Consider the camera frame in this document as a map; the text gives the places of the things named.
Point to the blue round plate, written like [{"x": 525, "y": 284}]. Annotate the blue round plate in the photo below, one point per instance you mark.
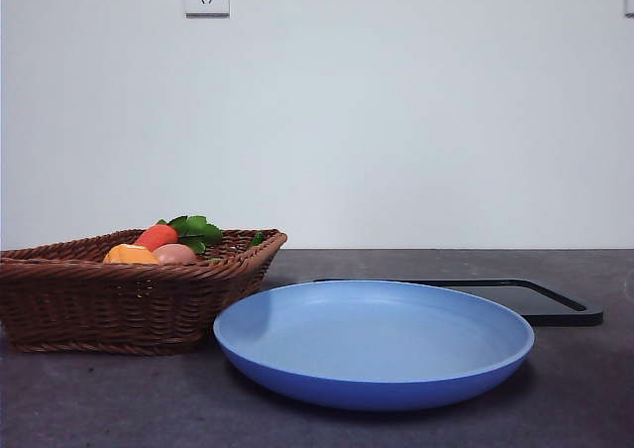
[{"x": 371, "y": 349}]

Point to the yellow corn cob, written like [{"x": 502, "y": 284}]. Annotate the yellow corn cob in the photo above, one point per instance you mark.
[{"x": 128, "y": 255}]

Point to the brown wicker basket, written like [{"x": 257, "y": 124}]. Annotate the brown wicker basket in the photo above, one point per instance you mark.
[{"x": 99, "y": 304}]

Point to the green chili pepper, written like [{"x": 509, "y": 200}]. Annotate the green chili pepper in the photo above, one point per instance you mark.
[{"x": 257, "y": 240}]

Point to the pale brown egg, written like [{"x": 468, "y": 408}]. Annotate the pale brown egg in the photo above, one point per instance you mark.
[{"x": 174, "y": 254}]

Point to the orange carrot with green leaves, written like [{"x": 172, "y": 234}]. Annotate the orange carrot with green leaves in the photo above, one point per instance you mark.
[{"x": 157, "y": 236}]

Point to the black rectangular tray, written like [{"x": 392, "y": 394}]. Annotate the black rectangular tray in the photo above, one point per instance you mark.
[{"x": 555, "y": 309}]

